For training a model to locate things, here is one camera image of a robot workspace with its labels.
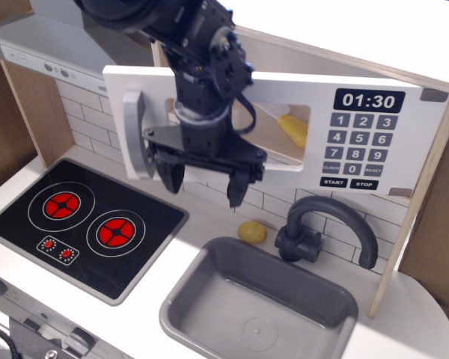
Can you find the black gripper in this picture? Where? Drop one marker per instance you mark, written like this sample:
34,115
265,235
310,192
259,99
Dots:
214,148

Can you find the white microwave door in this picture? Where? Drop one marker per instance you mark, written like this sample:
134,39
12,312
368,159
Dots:
364,134

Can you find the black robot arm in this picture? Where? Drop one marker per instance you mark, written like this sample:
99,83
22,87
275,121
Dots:
211,74

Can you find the white wooden microwave cabinet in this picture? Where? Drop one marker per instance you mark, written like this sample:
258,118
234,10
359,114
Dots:
405,40

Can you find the yellow toy potato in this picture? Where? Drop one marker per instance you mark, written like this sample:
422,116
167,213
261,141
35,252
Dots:
252,232

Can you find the dark grey toy faucet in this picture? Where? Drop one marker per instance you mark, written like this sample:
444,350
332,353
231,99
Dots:
312,219

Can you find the grey toy sink basin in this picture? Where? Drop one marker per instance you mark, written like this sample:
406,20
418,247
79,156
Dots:
237,301

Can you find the black toy stovetop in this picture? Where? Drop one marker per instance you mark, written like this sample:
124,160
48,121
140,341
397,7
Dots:
96,233

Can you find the grey range hood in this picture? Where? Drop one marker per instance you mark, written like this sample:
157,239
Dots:
58,40

